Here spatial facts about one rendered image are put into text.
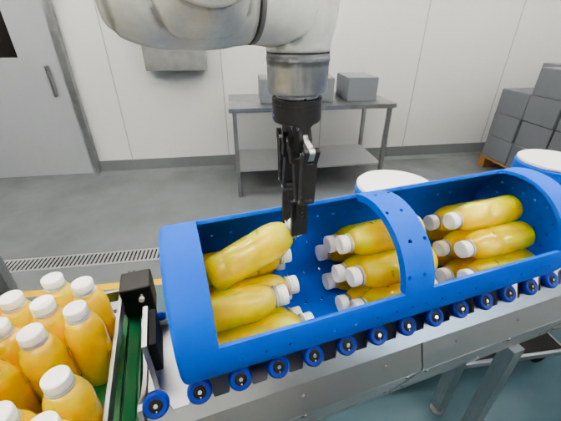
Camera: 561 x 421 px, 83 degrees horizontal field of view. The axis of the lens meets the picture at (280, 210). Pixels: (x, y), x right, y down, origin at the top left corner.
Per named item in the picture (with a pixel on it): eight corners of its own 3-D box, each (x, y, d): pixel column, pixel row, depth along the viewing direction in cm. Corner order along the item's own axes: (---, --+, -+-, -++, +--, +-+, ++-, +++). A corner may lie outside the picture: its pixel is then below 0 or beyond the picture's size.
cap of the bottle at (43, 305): (43, 300, 62) (40, 293, 61) (61, 301, 62) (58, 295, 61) (27, 315, 59) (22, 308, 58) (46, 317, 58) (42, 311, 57)
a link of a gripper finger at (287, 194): (283, 190, 57) (281, 189, 58) (282, 223, 61) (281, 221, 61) (298, 189, 58) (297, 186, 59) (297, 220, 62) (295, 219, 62)
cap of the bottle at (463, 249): (468, 260, 73) (462, 261, 72) (457, 247, 75) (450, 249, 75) (477, 249, 70) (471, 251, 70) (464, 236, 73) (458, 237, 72)
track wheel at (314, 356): (322, 341, 64) (319, 338, 66) (301, 347, 63) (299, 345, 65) (327, 364, 64) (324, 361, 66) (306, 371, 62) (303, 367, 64)
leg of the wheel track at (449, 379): (446, 413, 146) (491, 317, 115) (435, 418, 144) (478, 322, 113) (437, 401, 151) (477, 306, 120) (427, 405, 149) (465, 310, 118)
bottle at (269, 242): (218, 276, 63) (294, 231, 64) (224, 301, 58) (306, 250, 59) (199, 254, 60) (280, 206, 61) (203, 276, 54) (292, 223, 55)
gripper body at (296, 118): (332, 98, 45) (327, 159, 50) (308, 88, 52) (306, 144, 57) (282, 102, 43) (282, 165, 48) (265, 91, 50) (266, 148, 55)
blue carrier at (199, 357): (543, 298, 81) (613, 205, 65) (190, 417, 56) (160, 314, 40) (458, 231, 103) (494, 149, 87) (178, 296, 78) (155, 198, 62)
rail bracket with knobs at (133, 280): (158, 321, 80) (149, 291, 74) (127, 329, 78) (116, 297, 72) (158, 294, 88) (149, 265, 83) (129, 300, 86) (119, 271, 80)
